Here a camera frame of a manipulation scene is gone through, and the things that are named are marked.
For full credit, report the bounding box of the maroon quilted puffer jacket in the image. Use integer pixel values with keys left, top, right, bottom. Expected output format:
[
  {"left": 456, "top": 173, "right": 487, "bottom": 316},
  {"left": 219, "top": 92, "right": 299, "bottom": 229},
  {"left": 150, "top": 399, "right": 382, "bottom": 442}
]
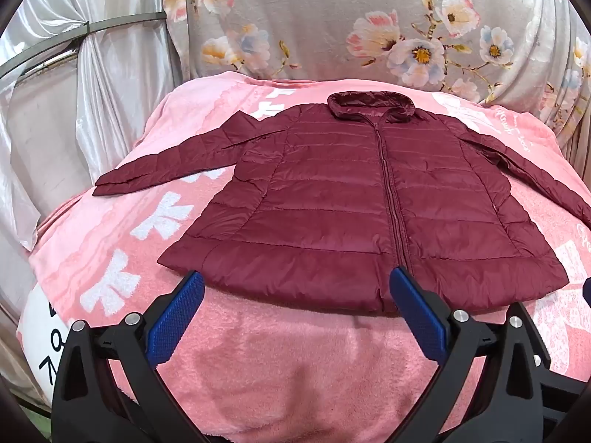
[{"left": 92, "top": 91, "right": 591, "bottom": 319}]

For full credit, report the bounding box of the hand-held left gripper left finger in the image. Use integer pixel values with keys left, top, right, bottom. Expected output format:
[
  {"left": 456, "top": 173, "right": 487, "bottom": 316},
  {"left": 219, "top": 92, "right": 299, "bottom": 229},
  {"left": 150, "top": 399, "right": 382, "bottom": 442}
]
[{"left": 51, "top": 270, "right": 206, "bottom": 443}]

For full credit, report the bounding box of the pink printed fleece blanket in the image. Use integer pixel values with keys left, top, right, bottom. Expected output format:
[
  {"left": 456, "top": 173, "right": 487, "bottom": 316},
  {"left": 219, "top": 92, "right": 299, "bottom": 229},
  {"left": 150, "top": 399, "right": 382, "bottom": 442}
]
[{"left": 18, "top": 76, "right": 591, "bottom": 443}]

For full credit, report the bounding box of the white satin curtain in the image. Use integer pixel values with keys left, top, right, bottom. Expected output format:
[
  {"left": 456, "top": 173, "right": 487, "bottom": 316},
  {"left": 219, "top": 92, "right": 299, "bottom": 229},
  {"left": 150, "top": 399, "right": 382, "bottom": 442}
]
[{"left": 0, "top": 0, "right": 195, "bottom": 252}]

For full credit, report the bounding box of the grey metal rod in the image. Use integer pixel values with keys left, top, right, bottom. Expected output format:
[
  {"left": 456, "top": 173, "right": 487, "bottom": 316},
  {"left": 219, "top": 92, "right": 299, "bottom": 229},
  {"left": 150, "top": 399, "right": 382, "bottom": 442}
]
[{"left": 0, "top": 11, "right": 167, "bottom": 79}]

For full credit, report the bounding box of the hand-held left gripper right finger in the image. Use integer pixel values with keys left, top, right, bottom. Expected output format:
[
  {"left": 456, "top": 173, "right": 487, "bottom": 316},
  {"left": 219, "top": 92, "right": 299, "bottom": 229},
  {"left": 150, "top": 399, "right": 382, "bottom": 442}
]
[{"left": 389, "top": 265, "right": 566, "bottom": 443}]

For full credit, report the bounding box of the white printed cloth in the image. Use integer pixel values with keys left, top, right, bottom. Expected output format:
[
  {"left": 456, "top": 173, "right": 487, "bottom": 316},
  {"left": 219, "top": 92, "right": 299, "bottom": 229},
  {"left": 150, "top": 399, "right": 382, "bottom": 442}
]
[{"left": 18, "top": 281, "right": 65, "bottom": 407}]

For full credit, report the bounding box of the grey floral cloth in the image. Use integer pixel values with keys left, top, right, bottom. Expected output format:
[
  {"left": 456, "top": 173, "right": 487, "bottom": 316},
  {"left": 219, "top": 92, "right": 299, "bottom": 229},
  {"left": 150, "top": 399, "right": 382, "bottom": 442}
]
[{"left": 164, "top": 0, "right": 591, "bottom": 167}]

